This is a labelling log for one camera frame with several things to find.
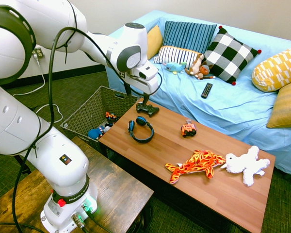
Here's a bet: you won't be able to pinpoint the robot base cable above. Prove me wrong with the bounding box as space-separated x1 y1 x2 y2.
71 213 91 233
81 203 112 233

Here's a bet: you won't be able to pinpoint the blue black headphones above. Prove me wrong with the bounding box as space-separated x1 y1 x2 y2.
128 116 155 144

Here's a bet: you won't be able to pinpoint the wooden coffee table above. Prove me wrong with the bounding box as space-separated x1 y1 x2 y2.
98 98 276 233

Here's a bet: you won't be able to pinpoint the black white checkered pillow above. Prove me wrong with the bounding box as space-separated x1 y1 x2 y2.
203 25 262 86

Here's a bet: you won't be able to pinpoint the white navy striped pillow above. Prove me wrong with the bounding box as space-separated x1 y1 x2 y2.
152 45 202 70

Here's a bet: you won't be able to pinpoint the dark rustic wooden table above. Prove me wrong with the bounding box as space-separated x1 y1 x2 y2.
0 135 155 233

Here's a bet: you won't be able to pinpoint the black remote control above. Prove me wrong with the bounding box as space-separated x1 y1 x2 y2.
200 82 213 100

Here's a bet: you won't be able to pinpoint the white power cable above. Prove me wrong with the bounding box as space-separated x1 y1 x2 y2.
13 54 64 124

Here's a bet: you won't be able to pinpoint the orange blue toy buggy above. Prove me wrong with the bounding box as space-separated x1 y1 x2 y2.
105 111 118 123

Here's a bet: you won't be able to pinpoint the blue round hero plush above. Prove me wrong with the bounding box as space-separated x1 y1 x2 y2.
87 126 105 140

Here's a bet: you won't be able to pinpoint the plain yellow pillow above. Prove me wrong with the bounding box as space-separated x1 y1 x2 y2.
146 24 163 61

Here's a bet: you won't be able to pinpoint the tan squirrel plush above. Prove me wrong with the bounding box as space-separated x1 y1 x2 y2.
184 53 206 76

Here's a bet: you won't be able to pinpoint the blue whale plush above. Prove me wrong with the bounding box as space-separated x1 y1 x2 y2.
162 61 187 75

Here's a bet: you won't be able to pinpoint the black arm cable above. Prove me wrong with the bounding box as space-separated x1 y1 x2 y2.
11 26 163 233

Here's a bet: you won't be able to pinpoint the yellow ribbed pillow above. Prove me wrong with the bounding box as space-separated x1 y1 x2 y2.
266 79 291 129

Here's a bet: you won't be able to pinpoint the orange toy car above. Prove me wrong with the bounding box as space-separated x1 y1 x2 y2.
180 118 197 138

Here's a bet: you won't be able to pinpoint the orange flame fish plush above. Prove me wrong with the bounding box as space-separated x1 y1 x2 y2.
164 150 226 185

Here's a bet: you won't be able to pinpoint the light blue covered sofa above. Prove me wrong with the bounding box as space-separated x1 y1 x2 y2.
105 9 291 179

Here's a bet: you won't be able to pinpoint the white fluffy plush animal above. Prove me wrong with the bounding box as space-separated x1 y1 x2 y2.
220 145 271 187

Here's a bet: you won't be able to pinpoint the brown monkey plush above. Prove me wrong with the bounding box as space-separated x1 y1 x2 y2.
195 62 216 81

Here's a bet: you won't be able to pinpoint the blue striped pillow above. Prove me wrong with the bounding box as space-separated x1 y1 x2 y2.
162 20 218 54

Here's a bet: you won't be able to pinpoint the yellow white patterned bolster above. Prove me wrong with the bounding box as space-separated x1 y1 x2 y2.
251 44 291 93

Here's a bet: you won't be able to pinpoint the black game controller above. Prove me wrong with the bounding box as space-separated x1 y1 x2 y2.
135 102 160 117

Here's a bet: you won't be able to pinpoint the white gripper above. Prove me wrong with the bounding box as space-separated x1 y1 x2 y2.
125 64 160 107

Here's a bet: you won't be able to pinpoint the woven wicker basket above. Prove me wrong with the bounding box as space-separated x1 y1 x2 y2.
60 85 140 156

